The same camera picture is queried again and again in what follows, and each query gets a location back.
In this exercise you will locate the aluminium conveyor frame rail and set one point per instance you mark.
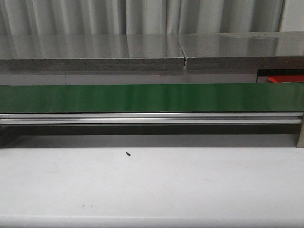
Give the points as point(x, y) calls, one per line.
point(155, 123)

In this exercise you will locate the green conveyor belt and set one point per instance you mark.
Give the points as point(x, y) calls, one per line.
point(231, 97)

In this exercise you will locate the white pleated curtain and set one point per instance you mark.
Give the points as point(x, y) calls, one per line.
point(20, 17)

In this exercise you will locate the red plastic tray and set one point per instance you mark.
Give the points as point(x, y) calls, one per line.
point(286, 78)

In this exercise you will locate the grey stone counter slab left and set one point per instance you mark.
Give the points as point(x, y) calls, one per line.
point(93, 53)

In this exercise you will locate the grey stone counter slab right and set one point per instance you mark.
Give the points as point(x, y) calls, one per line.
point(243, 51)

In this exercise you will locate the grey stone counter slab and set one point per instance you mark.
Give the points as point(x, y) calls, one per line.
point(243, 51)
point(93, 53)

